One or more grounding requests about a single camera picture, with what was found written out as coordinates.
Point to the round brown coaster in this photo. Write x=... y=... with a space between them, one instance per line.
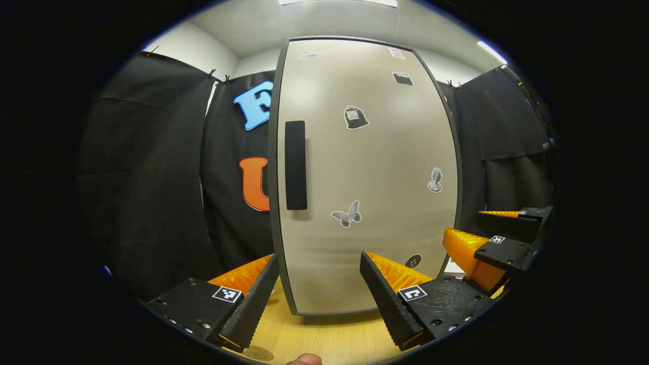
x=258 y=353

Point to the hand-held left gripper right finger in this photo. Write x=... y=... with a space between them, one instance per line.
x=385 y=304

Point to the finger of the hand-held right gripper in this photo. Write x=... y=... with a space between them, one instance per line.
x=512 y=225
x=507 y=253

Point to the ceiling light panel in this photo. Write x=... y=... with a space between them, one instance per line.
x=355 y=2

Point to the white portrait cover book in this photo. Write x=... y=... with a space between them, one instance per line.
x=455 y=266

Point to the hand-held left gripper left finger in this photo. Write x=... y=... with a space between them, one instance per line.
x=253 y=304

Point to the beige cabinet door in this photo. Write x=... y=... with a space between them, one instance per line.
x=365 y=167

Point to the dark grey cabinet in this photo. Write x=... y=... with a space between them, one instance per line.
x=310 y=319

